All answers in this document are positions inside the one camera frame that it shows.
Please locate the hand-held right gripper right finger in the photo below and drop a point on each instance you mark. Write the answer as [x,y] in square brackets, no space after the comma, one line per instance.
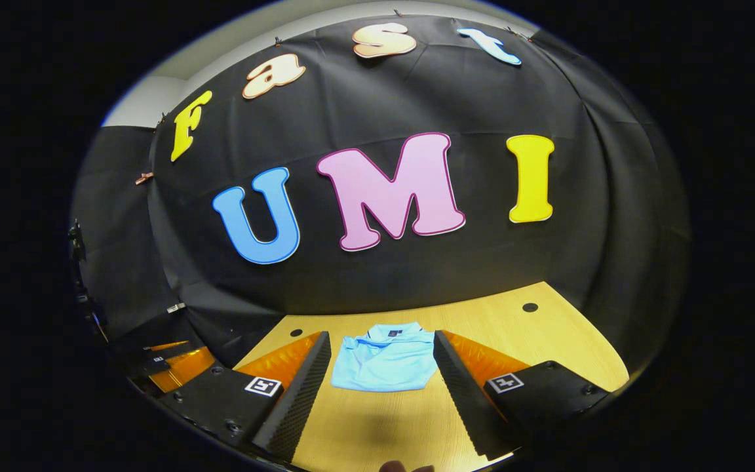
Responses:
[466,400]

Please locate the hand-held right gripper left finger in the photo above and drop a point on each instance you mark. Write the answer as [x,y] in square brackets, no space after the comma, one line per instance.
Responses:
[299,400]

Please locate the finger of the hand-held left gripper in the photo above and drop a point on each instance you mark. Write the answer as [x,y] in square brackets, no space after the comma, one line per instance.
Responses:
[187,367]
[168,345]

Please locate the light blue T-shirt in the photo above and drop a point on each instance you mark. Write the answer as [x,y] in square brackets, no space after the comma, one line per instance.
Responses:
[384,360]

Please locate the small white tag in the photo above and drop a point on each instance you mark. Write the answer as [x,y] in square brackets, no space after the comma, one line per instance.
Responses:
[176,307]

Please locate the black backdrop cloth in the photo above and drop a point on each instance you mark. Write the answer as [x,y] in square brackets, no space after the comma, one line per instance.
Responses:
[417,275]

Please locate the copper clip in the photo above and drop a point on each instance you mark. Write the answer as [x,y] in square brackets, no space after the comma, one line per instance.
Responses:
[144,177]

